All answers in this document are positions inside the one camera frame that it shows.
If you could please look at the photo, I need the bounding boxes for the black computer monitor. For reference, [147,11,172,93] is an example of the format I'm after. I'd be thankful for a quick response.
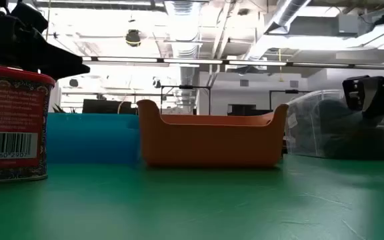
[81,99,136,115]

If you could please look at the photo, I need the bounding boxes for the clear plastic storage container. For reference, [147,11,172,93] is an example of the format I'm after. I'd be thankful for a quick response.
[284,89,384,160]

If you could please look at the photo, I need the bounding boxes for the red paprika spice tin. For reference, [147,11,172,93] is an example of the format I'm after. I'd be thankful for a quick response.
[0,65,56,183]

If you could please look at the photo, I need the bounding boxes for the silver ventilation duct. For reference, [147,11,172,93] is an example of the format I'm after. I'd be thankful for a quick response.
[163,0,202,88]

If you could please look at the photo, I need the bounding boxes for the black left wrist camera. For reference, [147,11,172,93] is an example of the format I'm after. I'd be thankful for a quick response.
[10,1,49,34]

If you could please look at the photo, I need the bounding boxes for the orange plastic bin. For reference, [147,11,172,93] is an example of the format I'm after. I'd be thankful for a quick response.
[136,99,289,168]

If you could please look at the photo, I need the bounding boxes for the dark green cloth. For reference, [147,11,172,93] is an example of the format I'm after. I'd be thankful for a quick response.
[311,99,384,159]

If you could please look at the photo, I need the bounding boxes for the long ceiling light strip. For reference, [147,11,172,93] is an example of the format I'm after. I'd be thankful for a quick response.
[81,55,384,70]

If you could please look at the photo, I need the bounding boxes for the blue plastic bin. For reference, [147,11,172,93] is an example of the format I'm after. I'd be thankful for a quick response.
[46,112,142,164]

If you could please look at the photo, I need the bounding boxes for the black round ceiling lamp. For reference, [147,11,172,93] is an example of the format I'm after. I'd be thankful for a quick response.
[125,29,142,47]

